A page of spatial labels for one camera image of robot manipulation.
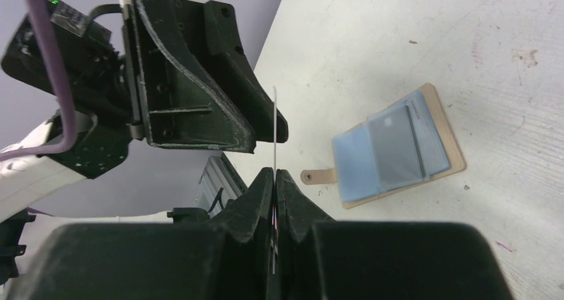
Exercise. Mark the beige leather card holder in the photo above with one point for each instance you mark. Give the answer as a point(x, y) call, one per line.
point(354, 171)

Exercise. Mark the aluminium frame rail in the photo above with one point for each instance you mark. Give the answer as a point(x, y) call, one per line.
point(219, 185)

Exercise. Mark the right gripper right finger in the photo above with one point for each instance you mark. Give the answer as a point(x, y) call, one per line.
point(322, 258)

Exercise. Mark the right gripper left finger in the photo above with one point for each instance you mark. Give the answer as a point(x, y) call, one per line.
point(225, 257)

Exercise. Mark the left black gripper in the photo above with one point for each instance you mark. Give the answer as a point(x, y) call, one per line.
point(182, 102)

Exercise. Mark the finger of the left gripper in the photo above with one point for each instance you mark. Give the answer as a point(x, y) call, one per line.
point(229, 67)

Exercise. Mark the black credit card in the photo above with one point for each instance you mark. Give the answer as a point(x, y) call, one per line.
point(395, 148)

